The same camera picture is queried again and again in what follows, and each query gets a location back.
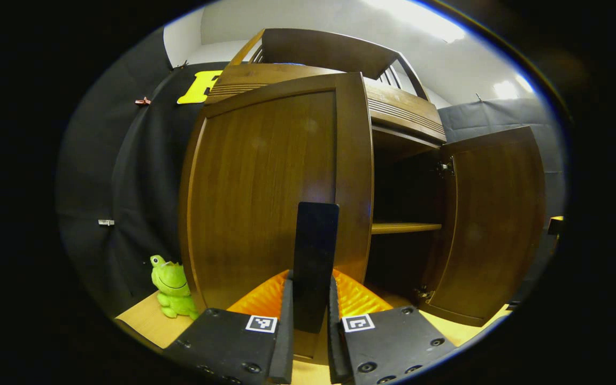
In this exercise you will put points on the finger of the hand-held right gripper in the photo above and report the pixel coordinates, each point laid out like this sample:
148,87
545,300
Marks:
555,227

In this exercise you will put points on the wooden double-door shoe cabinet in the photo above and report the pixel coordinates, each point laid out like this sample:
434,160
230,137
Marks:
329,51

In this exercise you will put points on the red cloth clip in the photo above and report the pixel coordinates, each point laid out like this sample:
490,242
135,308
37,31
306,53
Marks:
143,101

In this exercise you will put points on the wooden inner cabinet shelf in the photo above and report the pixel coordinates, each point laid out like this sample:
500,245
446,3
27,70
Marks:
404,228

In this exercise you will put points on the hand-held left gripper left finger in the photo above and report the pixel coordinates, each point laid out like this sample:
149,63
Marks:
233,342

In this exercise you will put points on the wooden cabinet door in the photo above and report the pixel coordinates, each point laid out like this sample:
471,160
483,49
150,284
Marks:
495,224
260,187

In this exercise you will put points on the large ceiling light panel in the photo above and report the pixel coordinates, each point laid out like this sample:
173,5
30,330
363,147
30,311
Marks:
425,18

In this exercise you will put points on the white cloth clip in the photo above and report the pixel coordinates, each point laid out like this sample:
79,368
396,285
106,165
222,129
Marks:
106,222

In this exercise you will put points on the small ceiling light panel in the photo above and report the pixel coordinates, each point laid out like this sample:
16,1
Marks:
506,90

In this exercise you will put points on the green frog plush toy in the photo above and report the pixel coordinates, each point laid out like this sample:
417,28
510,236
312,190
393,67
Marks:
171,289

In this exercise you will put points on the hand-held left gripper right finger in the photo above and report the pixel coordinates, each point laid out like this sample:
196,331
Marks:
388,347

